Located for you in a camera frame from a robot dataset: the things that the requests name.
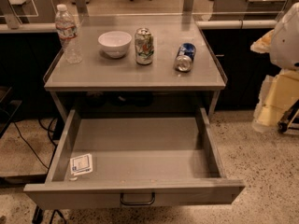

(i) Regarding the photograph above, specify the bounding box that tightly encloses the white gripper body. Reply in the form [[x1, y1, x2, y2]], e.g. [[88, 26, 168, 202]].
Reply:
[[269, 3, 299, 70]]

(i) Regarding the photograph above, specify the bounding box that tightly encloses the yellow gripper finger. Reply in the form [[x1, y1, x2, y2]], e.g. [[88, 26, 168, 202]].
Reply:
[[250, 30, 274, 53], [252, 69, 299, 133]]

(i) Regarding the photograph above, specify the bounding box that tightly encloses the blue pepsi can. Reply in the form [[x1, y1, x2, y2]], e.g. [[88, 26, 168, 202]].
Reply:
[[174, 43, 196, 73]]

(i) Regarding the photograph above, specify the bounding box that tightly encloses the green patterned soda can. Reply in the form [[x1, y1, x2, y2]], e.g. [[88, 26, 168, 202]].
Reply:
[[135, 28, 154, 65]]

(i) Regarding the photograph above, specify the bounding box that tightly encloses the grey metal counter cabinet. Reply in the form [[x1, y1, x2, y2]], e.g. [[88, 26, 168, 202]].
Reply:
[[45, 13, 227, 108]]

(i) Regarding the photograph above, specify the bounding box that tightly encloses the open grey top drawer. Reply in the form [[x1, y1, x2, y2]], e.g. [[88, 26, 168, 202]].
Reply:
[[24, 108, 245, 209]]

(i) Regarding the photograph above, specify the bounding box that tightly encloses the grey background table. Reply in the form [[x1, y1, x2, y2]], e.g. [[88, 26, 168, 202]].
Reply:
[[211, 0, 287, 21]]

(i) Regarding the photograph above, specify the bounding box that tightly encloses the white ceramic bowl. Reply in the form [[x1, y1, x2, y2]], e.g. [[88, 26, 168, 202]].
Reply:
[[98, 31, 132, 58]]

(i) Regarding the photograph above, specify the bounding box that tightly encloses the clear plastic water bottle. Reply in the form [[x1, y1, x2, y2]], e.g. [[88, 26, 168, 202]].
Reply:
[[55, 4, 82, 63]]

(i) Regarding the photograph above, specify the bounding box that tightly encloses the white tag sticker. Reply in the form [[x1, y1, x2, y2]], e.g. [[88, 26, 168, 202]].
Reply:
[[70, 153, 93, 175]]

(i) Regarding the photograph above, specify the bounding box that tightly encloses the white horizontal rail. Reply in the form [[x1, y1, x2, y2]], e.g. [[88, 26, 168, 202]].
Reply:
[[196, 20, 277, 30]]

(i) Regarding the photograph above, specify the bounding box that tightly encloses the black drawer handle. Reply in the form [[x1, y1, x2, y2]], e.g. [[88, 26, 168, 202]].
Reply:
[[120, 192, 156, 206]]

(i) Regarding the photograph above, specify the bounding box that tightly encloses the black floor cable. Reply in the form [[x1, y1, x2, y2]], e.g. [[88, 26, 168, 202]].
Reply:
[[0, 107, 59, 170]]

